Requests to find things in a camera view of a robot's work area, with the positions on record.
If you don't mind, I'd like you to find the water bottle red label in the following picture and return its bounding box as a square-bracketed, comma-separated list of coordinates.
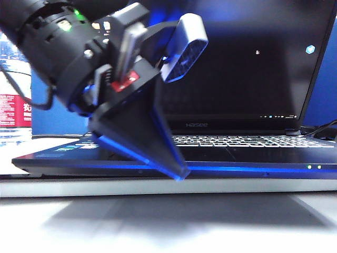
[0, 31, 33, 148]

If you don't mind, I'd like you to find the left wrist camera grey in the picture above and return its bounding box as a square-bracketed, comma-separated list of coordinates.
[160, 13, 210, 84]

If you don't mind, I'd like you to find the black Hasee laptop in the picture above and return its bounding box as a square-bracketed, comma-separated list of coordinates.
[12, 0, 337, 180]

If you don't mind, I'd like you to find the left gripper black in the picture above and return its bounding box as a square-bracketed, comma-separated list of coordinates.
[56, 2, 191, 182]

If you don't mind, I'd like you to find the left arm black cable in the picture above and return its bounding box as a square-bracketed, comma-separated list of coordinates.
[0, 64, 57, 111]

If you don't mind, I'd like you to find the black laptop power cable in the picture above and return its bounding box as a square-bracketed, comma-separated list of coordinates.
[300, 120, 337, 141]

